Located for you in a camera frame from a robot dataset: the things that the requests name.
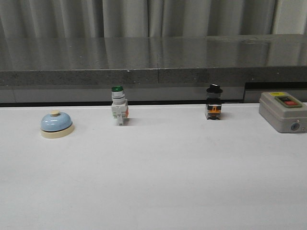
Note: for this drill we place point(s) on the black rotary selector switch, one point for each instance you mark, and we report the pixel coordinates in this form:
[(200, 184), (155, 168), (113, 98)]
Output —
[(214, 105)]

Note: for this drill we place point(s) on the grey stone counter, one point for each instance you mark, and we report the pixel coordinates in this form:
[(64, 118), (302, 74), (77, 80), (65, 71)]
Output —
[(151, 70)]

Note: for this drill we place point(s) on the green pushbutton switch white body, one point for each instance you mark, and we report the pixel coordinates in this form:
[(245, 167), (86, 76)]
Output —
[(119, 107)]

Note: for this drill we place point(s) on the blue desk bell cream base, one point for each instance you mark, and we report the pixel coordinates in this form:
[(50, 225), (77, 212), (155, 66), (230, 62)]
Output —
[(56, 124)]

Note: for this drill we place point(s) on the grey push button switch box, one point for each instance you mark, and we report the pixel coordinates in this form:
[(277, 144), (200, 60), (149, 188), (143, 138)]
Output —
[(284, 112)]

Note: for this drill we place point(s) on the grey curtain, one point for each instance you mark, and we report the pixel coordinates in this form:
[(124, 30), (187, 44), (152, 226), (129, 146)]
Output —
[(150, 18)]

